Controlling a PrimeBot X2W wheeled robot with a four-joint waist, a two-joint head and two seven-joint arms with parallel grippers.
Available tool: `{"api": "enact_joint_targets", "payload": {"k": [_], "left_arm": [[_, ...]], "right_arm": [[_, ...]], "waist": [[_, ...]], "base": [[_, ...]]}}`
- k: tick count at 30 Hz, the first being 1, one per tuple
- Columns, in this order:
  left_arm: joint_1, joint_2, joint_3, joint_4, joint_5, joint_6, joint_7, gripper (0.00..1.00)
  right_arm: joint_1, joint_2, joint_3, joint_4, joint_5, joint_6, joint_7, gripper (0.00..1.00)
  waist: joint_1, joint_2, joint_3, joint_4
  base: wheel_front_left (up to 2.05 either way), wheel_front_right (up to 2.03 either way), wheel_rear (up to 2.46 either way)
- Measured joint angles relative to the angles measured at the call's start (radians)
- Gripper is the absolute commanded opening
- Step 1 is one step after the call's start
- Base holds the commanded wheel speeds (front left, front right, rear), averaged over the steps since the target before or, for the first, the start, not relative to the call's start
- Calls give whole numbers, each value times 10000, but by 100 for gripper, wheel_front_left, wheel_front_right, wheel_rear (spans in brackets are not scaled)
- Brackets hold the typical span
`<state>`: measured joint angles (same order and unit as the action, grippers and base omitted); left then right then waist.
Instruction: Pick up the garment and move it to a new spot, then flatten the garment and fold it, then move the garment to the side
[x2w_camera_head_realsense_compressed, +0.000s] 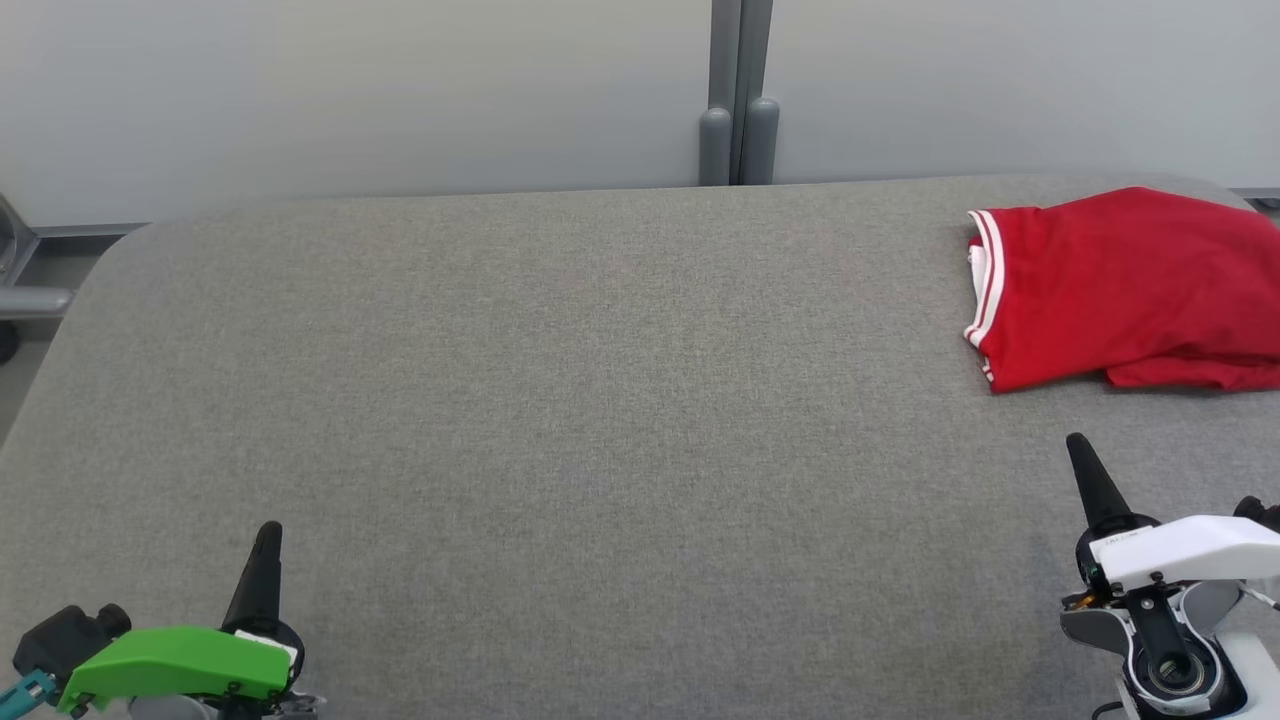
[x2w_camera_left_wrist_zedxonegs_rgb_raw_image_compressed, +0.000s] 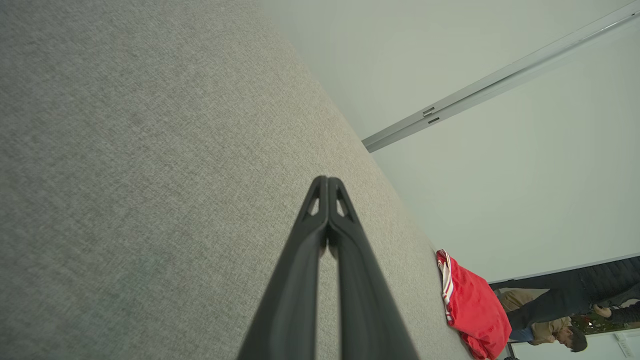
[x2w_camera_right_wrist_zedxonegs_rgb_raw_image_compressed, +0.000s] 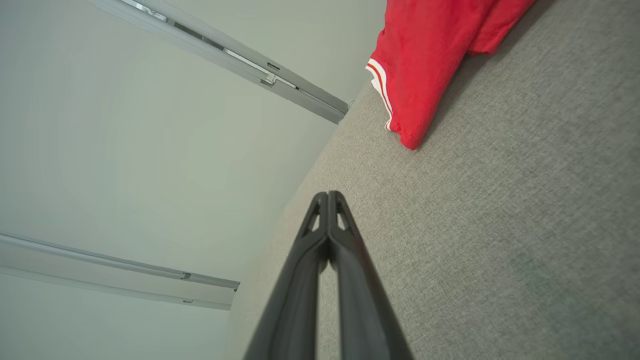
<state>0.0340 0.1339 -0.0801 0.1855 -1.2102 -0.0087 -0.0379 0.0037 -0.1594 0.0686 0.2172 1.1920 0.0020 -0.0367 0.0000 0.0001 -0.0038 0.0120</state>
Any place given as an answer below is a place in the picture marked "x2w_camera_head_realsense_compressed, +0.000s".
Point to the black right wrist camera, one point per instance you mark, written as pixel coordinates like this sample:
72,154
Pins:
1260,513

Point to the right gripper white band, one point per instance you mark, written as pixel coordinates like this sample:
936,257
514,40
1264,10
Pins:
1200,550

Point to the grey metal foot bracket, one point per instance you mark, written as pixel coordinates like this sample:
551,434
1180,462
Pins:
1258,198

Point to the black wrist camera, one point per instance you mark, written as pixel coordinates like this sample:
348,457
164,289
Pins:
1260,513
60,640

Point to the red basketball jersey white sleeves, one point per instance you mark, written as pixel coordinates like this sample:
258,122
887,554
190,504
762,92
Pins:
1130,280

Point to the grey metal rail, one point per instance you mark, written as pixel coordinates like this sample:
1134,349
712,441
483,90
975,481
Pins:
90,229

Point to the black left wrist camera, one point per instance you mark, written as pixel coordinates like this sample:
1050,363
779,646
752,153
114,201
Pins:
60,640

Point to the grey metal tube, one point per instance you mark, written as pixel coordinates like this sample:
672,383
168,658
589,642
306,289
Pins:
35,302

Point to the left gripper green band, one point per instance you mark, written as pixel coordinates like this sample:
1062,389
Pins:
170,665

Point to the grey partition post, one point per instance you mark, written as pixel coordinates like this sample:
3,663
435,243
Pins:
715,145
760,140

